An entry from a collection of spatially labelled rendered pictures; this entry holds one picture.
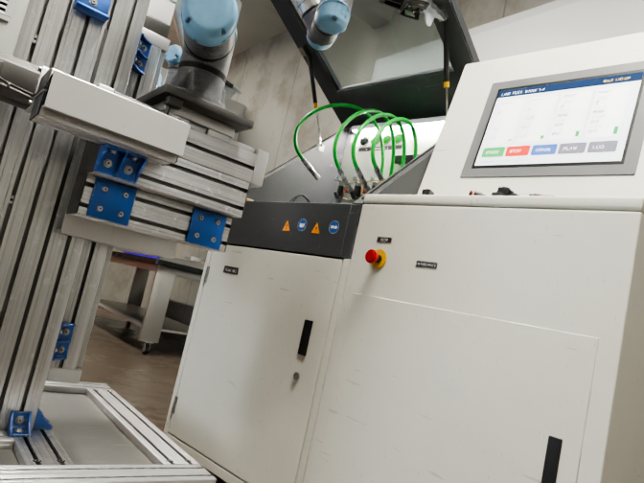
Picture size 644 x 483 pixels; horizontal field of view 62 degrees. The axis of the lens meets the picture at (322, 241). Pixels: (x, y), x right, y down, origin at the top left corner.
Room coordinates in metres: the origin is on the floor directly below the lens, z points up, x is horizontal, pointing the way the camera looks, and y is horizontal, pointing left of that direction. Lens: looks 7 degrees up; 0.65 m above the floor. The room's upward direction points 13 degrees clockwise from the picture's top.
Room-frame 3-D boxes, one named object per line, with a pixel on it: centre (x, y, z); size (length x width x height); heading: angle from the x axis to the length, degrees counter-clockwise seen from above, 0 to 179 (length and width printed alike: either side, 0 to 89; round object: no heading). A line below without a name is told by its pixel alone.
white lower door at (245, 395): (1.74, 0.16, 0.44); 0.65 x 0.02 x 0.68; 44
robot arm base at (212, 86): (1.27, 0.37, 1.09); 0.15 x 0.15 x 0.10
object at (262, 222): (1.75, 0.14, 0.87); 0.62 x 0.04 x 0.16; 44
